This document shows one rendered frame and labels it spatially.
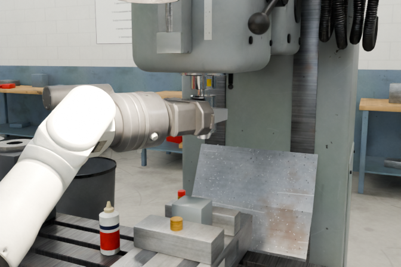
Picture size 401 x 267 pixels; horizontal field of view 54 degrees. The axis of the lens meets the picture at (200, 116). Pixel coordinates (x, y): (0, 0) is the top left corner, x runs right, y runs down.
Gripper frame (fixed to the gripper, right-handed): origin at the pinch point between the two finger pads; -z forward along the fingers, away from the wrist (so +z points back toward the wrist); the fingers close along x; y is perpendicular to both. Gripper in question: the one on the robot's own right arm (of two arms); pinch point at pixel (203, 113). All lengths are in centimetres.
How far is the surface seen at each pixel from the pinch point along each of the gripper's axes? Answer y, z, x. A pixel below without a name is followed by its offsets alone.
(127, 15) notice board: -73, -256, 443
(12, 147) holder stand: 10.8, 19.9, 42.8
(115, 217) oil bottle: 22.4, 8.4, 17.0
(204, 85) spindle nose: -5.2, 1.6, -1.9
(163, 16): -15.4, 12.1, -4.5
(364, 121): 47, -320, 120
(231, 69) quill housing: -8.1, 3.9, -10.4
